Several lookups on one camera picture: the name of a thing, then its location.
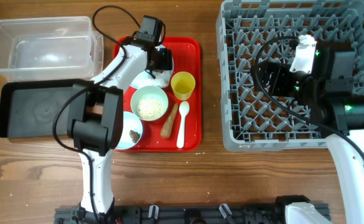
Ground white napkin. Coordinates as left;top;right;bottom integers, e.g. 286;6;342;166
143;70;172;88

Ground yellow plastic cup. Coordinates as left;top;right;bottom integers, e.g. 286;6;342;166
170;72;196;101

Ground green bowl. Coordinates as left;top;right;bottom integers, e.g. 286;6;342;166
130;86;169;121

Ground pile of white rice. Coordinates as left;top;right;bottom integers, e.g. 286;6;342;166
137;98;166;121

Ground small light blue plate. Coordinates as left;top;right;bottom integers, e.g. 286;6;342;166
116;111;143;150

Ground brown food scrap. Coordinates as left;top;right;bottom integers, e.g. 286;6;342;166
129;130;141;143

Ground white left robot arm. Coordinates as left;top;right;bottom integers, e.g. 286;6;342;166
65;37;173;223

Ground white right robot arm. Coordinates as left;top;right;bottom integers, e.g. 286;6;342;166
251;49;364;223

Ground grey dishwasher rack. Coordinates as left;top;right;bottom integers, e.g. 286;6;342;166
216;0;364;152

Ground clear plastic waste bin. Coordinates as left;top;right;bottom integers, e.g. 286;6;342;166
0;16;104;82

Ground black waste tray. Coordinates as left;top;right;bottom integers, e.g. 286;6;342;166
0;79;89;138

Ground large light blue plate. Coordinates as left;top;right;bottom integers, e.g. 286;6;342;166
130;45;174;89

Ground white plastic spoon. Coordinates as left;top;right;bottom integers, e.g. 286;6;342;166
177;101;190;149

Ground red serving tray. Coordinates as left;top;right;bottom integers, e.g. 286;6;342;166
116;37;202;152

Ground black mounting rail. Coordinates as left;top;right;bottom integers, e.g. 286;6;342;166
54;203;331;224

